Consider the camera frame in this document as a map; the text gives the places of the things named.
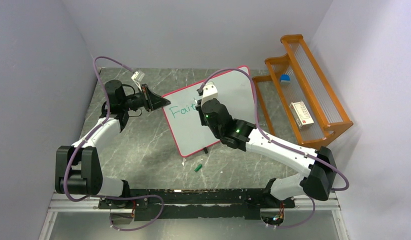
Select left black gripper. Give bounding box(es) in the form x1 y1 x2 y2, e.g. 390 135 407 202
121 84 171 113

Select green marker cap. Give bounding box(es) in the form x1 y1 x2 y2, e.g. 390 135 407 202
194 164 203 172

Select pink-framed whiteboard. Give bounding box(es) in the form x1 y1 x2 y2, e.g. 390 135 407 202
163 70 256 157

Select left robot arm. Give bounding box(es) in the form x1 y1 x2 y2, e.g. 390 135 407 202
55 79 171 208

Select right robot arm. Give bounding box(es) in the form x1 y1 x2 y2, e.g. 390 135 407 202
195 98 336 207

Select blue eraser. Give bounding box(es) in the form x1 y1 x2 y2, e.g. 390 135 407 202
279 74 291 84

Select orange wooden tiered rack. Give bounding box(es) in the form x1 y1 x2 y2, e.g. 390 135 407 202
253 34 353 149

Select white red box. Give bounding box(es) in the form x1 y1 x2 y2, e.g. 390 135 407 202
289 101 315 129

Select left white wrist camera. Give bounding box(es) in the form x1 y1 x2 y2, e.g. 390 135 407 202
131 71 145 90

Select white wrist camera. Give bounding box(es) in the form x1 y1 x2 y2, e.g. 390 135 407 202
131 71 145 90
200 81 218 106

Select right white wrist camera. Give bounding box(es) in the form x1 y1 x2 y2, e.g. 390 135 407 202
200 81 218 106

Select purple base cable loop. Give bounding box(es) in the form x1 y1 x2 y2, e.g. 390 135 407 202
102 194 165 232

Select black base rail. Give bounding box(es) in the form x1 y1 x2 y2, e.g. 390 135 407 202
98 188 295 221

